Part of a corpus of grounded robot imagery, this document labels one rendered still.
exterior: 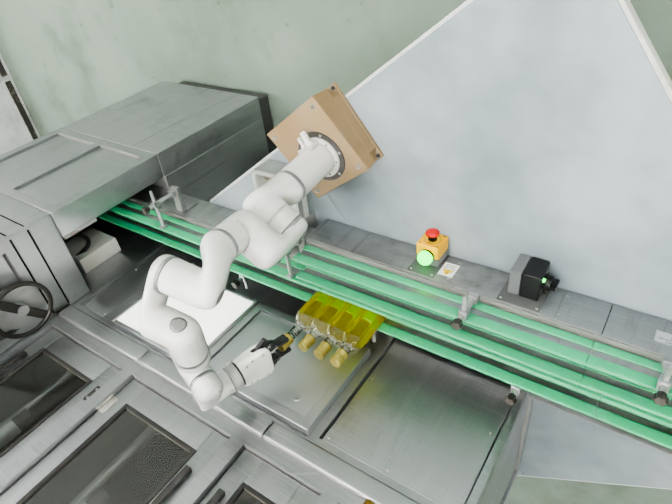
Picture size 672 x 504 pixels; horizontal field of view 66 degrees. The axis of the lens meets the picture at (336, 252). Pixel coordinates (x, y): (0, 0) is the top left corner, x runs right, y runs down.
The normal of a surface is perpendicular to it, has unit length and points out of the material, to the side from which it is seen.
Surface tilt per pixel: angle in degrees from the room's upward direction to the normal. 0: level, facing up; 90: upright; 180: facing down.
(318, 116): 5
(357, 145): 90
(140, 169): 90
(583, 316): 90
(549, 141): 0
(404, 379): 89
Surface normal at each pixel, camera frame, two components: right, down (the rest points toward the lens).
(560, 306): -0.11, -0.79
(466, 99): -0.56, 0.55
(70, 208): 0.82, 0.28
